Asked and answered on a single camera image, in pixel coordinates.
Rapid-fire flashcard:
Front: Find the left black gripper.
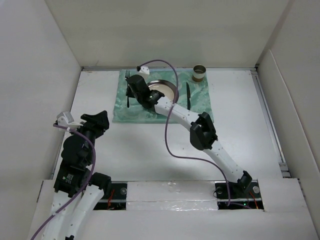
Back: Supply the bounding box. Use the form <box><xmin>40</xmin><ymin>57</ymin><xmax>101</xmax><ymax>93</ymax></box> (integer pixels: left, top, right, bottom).
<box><xmin>70</xmin><ymin>110</ymin><xmax>109</xmax><ymax>164</ymax></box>

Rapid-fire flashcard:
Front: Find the black metal fork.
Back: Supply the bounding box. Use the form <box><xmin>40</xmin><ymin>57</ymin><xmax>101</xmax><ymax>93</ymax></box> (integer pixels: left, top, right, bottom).
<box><xmin>125</xmin><ymin>70</ymin><xmax>132</xmax><ymax>108</ymax></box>

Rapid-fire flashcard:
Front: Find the round plate with dark rim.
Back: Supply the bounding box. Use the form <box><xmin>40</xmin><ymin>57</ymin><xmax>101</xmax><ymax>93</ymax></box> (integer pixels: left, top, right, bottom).
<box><xmin>147</xmin><ymin>79</ymin><xmax>179</xmax><ymax>101</ymax></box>

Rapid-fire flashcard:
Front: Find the black handled table knife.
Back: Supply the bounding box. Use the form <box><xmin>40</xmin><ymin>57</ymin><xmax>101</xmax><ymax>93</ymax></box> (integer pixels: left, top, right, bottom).
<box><xmin>186</xmin><ymin>82</ymin><xmax>191</xmax><ymax>110</ymax></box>

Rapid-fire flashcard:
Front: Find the green patterned cloth placemat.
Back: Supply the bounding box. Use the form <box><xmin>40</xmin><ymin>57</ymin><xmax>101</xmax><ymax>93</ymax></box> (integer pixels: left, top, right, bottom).
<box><xmin>112</xmin><ymin>68</ymin><xmax>213</xmax><ymax>124</ymax></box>

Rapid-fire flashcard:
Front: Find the metal cup with white band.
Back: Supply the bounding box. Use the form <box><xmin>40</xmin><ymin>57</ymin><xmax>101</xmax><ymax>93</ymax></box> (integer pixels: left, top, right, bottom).
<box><xmin>192</xmin><ymin>64</ymin><xmax>207</xmax><ymax>83</ymax></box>

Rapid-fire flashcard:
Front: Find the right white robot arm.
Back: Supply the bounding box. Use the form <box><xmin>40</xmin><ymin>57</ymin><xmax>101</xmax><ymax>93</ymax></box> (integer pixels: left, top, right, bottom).
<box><xmin>125</xmin><ymin>74</ymin><xmax>252</xmax><ymax>197</ymax></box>

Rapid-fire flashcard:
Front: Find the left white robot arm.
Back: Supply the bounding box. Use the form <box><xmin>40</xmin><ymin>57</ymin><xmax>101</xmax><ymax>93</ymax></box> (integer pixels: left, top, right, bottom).
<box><xmin>31</xmin><ymin>110</ymin><xmax>112</xmax><ymax>240</ymax></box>

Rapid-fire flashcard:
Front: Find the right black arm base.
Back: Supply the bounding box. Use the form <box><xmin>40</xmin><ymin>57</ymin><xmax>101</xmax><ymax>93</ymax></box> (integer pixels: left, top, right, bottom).
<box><xmin>212</xmin><ymin>180</ymin><xmax>264</xmax><ymax>210</ymax></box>

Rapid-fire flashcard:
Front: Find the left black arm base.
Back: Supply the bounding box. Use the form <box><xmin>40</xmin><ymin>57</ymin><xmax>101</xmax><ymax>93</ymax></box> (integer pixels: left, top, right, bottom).
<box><xmin>94</xmin><ymin>181</ymin><xmax>128</xmax><ymax>211</ymax></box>

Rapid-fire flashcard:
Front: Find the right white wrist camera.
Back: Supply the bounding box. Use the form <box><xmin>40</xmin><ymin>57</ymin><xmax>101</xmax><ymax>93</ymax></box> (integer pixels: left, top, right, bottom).
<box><xmin>136</xmin><ymin>65</ymin><xmax>150</xmax><ymax>78</ymax></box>

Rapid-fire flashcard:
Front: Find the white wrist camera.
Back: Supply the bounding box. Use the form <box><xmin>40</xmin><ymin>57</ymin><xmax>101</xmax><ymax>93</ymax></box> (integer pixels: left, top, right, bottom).
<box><xmin>136</xmin><ymin>65</ymin><xmax>150</xmax><ymax>78</ymax></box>
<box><xmin>56</xmin><ymin>111</ymin><xmax>83</xmax><ymax>129</ymax></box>

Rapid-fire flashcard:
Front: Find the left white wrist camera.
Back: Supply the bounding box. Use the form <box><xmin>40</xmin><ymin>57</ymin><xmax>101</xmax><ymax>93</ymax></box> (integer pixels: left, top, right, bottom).
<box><xmin>56</xmin><ymin>111</ymin><xmax>83</xmax><ymax>129</ymax></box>

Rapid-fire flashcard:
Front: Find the aluminium table edge rail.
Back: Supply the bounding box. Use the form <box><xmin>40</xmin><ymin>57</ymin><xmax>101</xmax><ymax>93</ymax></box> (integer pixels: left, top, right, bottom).
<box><xmin>250</xmin><ymin>69</ymin><xmax>292</xmax><ymax>179</ymax></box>

